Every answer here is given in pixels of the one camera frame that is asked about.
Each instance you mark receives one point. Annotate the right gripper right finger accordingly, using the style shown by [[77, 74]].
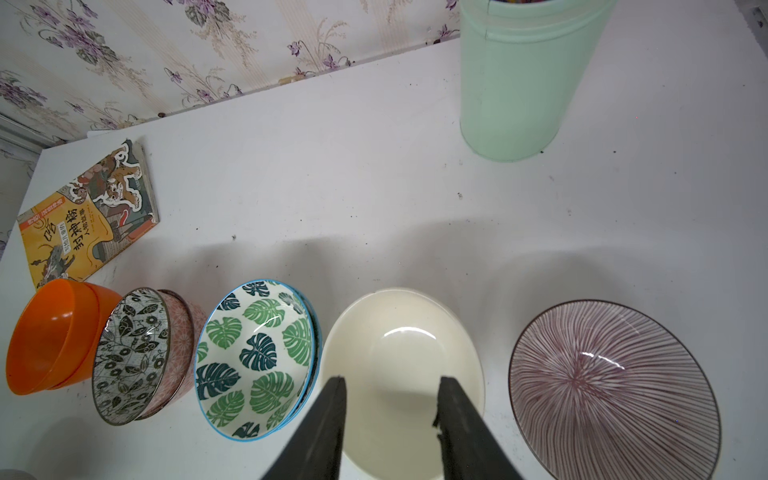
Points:
[[468, 449]]

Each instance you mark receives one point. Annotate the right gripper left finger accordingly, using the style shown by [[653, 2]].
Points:
[[315, 449]]

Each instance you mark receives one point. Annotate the green leaf bowl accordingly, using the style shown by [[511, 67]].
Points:
[[258, 360]]

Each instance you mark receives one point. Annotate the large cream bowl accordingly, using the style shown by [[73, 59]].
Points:
[[393, 347]]

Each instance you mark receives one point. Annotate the purple glass bowl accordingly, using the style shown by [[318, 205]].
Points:
[[602, 391]]

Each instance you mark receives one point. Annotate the dark patterned bowl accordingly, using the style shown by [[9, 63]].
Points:
[[145, 355]]

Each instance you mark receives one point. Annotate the orange bowl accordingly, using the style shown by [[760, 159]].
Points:
[[55, 340]]

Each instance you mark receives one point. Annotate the orange illustrated booklet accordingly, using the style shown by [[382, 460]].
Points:
[[86, 223]]

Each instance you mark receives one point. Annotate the pale green pen cup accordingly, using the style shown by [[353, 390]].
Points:
[[521, 64]]

